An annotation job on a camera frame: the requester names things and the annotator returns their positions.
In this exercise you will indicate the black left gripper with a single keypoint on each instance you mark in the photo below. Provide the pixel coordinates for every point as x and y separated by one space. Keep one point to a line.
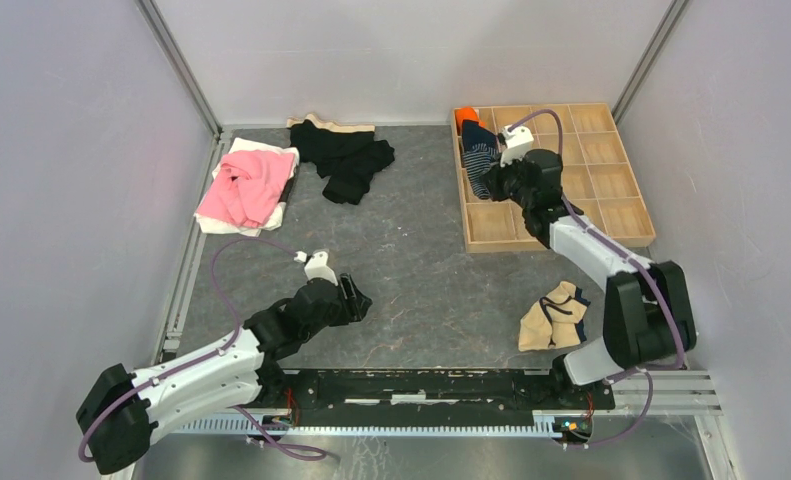
356 303

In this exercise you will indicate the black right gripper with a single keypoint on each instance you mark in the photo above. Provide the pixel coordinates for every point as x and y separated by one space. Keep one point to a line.
494 176

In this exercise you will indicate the navy striped boxer underwear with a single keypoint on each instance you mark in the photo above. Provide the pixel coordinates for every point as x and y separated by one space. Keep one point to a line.
478 157

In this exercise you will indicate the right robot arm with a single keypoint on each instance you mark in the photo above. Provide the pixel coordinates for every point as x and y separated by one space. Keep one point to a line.
648 322

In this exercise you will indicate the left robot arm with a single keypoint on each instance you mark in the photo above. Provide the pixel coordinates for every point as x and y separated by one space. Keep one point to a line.
125 413

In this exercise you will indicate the black underwear pile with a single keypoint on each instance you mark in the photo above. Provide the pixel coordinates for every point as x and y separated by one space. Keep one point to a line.
348 160

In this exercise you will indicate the wooden compartment tray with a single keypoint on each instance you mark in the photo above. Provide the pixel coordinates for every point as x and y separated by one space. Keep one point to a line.
597 177

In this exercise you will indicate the navy rolled garment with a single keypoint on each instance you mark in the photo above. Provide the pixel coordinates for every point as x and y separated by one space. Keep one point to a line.
474 136

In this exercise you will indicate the orange rolled garment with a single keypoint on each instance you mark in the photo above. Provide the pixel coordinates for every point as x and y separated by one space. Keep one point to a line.
467 114

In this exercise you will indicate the beige garment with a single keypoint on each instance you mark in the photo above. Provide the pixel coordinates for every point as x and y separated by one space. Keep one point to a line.
555 320

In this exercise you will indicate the pink garment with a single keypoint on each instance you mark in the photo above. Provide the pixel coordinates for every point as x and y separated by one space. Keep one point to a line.
249 185

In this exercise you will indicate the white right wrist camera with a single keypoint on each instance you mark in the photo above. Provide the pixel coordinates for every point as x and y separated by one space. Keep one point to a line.
516 142

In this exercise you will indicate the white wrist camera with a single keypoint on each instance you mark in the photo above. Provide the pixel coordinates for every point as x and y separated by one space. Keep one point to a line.
516 142
316 265

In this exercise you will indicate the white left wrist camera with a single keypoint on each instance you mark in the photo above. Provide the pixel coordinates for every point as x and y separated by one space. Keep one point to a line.
316 265

